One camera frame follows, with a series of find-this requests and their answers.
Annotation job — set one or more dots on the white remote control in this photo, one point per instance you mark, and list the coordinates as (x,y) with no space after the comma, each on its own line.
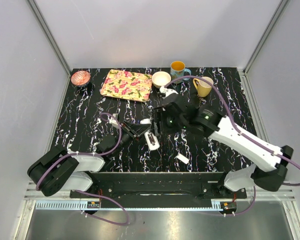
(150,146)

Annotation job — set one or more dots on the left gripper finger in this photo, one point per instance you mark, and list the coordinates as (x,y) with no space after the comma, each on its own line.
(141,131)
(133,127)

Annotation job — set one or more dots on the aluminium frame post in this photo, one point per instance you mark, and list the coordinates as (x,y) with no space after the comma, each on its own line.
(283,4)
(48,34)

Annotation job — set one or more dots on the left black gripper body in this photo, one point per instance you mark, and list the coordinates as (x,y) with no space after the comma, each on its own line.
(129,129)

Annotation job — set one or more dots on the yellow mug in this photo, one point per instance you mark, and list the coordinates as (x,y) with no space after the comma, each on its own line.
(203,86)

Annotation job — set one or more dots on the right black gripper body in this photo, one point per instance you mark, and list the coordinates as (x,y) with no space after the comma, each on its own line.
(175,125)

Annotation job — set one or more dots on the red patterned small bowl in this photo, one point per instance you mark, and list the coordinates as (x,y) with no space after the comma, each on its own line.
(80,78)

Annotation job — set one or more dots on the right aluminium frame post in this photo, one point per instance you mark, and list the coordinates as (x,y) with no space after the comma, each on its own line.
(283,4)

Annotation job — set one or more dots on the white battery compartment cover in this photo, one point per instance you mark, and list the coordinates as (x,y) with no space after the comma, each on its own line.
(182,158)

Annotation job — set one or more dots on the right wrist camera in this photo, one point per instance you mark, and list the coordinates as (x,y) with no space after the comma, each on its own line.
(168,93)

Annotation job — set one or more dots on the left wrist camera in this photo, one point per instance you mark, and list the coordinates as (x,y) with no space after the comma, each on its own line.
(114,121)

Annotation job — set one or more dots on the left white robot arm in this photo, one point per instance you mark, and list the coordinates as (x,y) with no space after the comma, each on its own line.
(60,169)

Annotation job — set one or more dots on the left aluminium frame post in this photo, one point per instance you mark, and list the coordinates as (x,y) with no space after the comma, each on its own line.
(48,34)

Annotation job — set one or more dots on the blue butterfly mug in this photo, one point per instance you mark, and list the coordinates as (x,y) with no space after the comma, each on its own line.
(177,70)

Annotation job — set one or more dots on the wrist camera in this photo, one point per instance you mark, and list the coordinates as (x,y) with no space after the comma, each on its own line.
(114,121)
(168,93)

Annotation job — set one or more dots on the floral rectangular tray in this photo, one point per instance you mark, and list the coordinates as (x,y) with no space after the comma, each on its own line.
(127,85)

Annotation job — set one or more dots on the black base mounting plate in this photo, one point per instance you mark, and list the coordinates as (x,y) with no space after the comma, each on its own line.
(159,190)

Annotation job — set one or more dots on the cream ceramic bowl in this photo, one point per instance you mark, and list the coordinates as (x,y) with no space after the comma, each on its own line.
(160,78)

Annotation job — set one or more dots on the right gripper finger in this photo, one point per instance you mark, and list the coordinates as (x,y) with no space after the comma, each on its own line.
(162,120)
(157,118)

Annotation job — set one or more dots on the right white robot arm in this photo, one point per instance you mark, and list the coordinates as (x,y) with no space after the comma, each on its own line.
(268,170)

